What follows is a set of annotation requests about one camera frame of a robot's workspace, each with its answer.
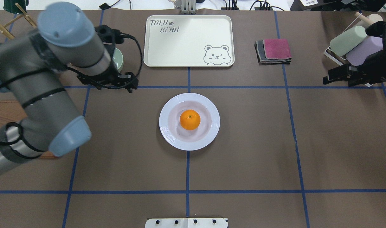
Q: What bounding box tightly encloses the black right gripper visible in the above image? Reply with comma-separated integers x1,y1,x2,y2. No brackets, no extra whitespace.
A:
323,51,386,87

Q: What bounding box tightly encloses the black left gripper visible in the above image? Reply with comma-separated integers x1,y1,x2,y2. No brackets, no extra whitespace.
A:
77,72,138,93

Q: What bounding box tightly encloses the white round plate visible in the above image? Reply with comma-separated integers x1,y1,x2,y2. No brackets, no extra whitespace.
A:
159,93,221,151

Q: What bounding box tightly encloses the orange fruit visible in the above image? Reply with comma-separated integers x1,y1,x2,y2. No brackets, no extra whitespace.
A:
179,109,201,131

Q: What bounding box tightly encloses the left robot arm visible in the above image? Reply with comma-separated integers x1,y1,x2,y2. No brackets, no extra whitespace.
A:
0,2,139,175

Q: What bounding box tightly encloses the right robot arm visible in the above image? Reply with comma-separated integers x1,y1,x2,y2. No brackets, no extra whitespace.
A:
323,21,386,87

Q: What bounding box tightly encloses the cream bear tray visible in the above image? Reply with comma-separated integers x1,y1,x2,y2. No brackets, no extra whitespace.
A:
144,15,235,67

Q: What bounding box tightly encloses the green bowl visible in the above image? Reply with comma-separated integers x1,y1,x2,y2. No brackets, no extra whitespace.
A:
112,48,124,72

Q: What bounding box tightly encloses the purple plastic cup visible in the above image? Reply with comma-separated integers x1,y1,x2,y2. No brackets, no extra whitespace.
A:
346,36,383,66

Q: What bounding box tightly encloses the green plastic cup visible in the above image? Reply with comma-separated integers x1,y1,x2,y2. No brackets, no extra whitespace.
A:
330,26,367,56

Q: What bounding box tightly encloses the beige plastic cup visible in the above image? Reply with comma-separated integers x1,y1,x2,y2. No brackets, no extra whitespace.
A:
367,14,383,26

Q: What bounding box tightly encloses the pink and grey folded cloth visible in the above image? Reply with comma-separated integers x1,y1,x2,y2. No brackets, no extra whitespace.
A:
255,39,292,65

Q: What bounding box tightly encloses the wooden cutting board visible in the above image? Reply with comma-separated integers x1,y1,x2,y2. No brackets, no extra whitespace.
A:
0,100,59,159

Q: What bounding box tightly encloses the wooden dish rack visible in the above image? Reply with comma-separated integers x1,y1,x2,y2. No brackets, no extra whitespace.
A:
0,7,37,40

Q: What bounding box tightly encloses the dark green cup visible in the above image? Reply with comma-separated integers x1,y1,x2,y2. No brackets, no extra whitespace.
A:
3,0,29,14

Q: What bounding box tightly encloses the white wire cup rack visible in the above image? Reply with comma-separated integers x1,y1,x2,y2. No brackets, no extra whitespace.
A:
323,12,383,87

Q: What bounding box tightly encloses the aluminium frame post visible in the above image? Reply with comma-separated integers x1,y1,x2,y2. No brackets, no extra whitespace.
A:
173,0,197,15

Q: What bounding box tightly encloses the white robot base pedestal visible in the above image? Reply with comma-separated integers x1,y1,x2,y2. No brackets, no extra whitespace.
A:
145,218,229,228

